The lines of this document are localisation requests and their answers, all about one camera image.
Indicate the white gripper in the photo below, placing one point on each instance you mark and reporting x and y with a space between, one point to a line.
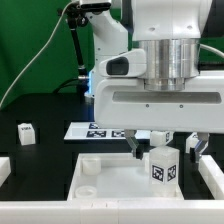
124 103

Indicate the white square table top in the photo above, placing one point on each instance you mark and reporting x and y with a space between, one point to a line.
114 176

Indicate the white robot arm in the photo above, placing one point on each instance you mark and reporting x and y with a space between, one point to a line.
156 86

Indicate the white base tag plate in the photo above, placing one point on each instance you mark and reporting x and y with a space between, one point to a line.
91 131

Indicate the white right fence wall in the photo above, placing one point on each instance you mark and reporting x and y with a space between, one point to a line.
213 176

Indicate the white fence wall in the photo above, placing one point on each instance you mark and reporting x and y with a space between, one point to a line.
5 169
113 212
213 176

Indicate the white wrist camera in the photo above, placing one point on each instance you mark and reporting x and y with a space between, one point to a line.
129 64

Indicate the white front fence wall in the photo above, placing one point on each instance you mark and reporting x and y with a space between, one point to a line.
113 212

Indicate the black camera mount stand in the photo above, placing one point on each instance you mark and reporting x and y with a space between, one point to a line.
77 17

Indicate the white left fence wall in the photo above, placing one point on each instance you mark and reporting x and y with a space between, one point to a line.
5 169

